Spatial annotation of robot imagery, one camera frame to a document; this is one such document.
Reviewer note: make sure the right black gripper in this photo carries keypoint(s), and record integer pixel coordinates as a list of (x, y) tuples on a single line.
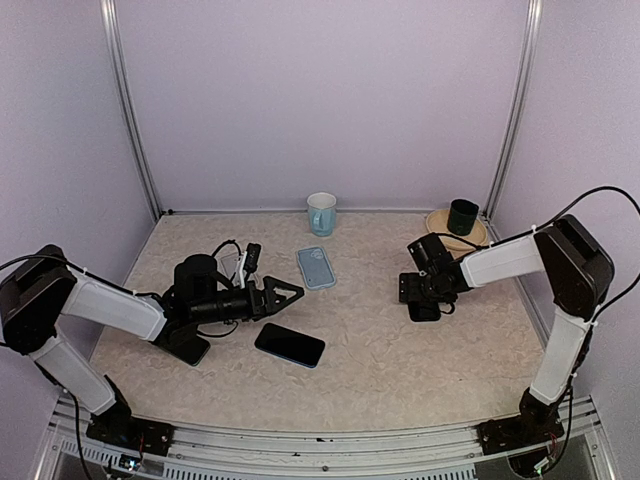
[(410, 290)]

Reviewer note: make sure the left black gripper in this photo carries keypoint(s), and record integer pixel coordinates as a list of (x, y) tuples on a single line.
[(270, 306)]

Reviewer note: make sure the light blue phone case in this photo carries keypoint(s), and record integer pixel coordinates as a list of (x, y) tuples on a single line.
[(315, 268)]

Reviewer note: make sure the black phone blue edge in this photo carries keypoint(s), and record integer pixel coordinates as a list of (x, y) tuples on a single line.
[(290, 345)]

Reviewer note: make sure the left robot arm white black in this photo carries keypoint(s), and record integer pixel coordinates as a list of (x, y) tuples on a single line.
[(46, 286)]

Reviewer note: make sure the clear phone case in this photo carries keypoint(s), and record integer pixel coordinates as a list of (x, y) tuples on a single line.
[(234, 268)]

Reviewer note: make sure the black phone left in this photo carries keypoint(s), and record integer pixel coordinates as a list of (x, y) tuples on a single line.
[(191, 351)]

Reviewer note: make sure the beige plate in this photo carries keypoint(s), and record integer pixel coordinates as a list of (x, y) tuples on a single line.
[(438, 222)]

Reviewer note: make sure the dark green cup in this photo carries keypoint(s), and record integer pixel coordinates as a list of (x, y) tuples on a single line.
[(462, 216)]

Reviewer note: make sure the light blue mug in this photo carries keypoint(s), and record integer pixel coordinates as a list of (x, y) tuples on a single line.
[(321, 208)]

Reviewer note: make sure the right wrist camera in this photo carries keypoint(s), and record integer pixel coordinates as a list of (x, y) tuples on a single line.
[(429, 254)]

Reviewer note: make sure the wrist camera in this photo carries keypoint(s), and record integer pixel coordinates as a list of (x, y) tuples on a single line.
[(250, 262), (429, 254)]

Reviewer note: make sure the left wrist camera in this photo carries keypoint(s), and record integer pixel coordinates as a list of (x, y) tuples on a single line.
[(250, 262)]

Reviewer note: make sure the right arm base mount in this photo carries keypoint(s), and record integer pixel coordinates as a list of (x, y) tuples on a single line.
[(535, 423)]

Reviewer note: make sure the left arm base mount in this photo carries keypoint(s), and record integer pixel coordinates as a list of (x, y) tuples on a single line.
[(117, 426)]

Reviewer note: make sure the right aluminium frame post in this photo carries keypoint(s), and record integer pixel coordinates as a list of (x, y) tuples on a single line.
[(523, 77)]

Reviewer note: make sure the aluminium frame post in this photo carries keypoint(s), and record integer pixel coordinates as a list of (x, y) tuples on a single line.
[(523, 77), (114, 43)]

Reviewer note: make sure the left aluminium frame post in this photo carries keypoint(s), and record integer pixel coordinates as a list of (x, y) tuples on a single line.
[(114, 43)]

